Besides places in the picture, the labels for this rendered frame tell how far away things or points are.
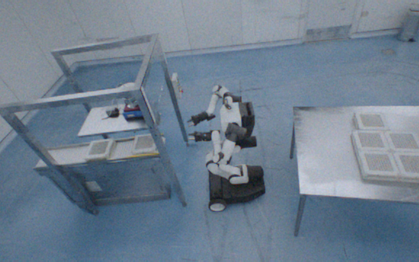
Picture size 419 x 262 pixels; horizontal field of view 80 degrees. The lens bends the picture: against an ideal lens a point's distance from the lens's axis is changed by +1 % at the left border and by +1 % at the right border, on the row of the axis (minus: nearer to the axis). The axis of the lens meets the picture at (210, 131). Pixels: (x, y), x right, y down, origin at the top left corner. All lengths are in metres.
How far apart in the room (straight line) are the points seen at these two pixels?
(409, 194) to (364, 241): 0.83
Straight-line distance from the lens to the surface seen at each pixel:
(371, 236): 3.08
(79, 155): 2.96
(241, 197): 2.90
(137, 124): 2.22
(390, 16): 6.55
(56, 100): 2.23
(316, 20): 6.03
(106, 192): 3.25
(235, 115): 2.19
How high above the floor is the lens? 2.62
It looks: 43 degrees down
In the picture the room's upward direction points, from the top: 11 degrees counter-clockwise
